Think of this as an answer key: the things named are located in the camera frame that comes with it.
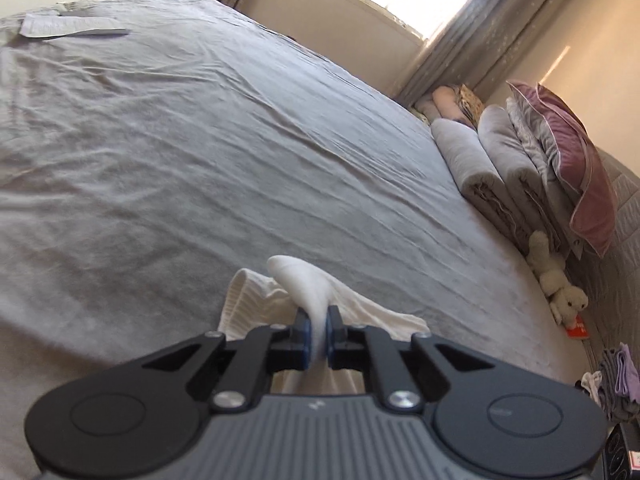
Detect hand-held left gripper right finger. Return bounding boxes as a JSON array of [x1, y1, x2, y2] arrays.
[[325, 306, 493, 411]]

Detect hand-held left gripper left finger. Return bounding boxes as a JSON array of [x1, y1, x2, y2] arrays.
[[142, 307, 314, 411]]

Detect white garment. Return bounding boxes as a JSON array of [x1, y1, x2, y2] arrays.
[[217, 255, 431, 396]]

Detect pile of clothes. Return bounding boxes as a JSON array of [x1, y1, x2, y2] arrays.
[[575, 342, 640, 424]]

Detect bed with grey sheet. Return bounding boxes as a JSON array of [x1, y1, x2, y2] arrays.
[[0, 0, 601, 480]]

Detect folded grey quilt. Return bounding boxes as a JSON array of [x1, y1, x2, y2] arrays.
[[477, 105, 569, 257], [431, 119, 531, 254]]

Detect white plush bear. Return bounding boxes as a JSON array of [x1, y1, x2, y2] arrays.
[[527, 230, 590, 332]]

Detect beige patterned cushions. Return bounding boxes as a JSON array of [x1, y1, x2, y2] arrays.
[[412, 86, 476, 129]]

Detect floral cushion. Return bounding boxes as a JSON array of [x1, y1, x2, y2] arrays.
[[457, 84, 486, 122]]

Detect pink velvet pillow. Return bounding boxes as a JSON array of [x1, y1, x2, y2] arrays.
[[506, 80, 617, 259]]

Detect grey padded headboard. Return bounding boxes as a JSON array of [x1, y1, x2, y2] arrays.
[[575, 142, 640, 377]]

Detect black box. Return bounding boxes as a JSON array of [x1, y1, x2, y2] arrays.
[[600, 422, 640, 480]]

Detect printed paper sheet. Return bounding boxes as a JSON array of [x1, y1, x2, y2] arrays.
[[20, 12, 129, 40]]

